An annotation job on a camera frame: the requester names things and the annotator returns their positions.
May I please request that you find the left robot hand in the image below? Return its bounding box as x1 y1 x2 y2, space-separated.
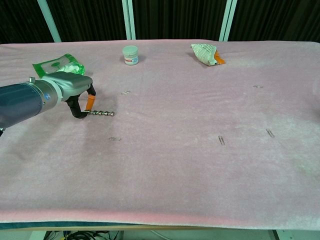
41 71 97 120

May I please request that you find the silver magnetic bead rod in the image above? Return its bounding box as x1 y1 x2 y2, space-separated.
84 109 116 117

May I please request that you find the green wet wipe packet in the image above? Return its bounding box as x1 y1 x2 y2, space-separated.
32 53 86 79

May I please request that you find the small white jar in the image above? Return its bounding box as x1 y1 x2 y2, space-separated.
122 45 140 66

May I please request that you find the pink table cloth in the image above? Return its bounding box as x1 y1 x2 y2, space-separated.
0 39 320 230

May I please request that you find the black pleated curtain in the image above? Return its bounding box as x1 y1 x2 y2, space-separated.
0 0 320 45

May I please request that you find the white and orange snack packet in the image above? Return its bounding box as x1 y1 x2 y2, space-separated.
190 43 226 67

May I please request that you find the white aluminium frame post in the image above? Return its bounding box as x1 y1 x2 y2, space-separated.
218 0 238 42
121 0 137 41
37 0 62 43

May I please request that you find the black floor cable bundle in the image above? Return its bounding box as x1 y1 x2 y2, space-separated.
44 230 121 240

